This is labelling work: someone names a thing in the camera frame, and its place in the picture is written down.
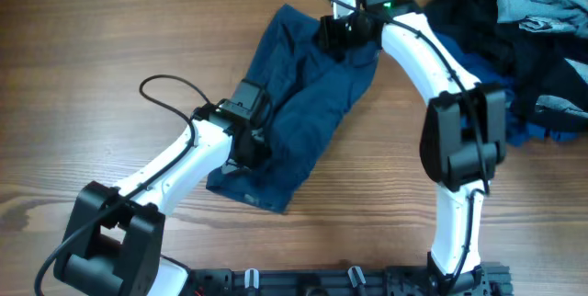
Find dark blue shorts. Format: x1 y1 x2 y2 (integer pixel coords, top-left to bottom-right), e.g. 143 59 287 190
206 5 379 213

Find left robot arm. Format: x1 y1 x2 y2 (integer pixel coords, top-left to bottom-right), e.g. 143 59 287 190
44 79 272 296

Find black garment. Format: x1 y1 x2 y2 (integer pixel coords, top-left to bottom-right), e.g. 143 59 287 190
424 0 587 132

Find bright blue garment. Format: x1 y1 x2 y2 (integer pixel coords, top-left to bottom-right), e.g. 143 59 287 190
434 31 580 147

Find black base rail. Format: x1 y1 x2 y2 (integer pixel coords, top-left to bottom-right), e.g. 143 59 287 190
182 263 515 296

